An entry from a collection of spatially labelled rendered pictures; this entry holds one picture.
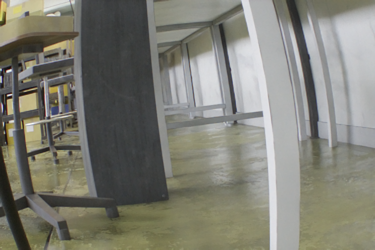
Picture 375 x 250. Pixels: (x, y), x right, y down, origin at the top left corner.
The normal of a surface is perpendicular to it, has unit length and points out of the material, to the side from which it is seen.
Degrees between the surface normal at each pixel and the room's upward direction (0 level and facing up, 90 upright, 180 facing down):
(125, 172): 90
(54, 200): 90
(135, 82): 90
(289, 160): 90
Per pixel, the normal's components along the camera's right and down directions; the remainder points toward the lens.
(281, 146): 0.15, 0.04
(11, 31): -0.30, 0.10
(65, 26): 0.95, -0.10
